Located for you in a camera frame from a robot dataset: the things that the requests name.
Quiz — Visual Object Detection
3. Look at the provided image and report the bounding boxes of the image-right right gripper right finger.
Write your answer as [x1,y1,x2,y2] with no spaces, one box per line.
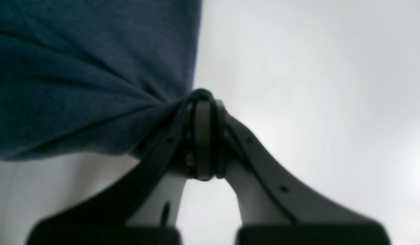
[211,100,391,245]

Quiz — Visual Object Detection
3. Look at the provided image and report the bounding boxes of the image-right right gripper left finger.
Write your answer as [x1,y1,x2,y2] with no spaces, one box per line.
[27,99,212,245]

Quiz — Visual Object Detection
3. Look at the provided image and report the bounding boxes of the dark blue T-shirt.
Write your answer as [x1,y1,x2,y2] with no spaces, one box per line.
[0,0,212,162]

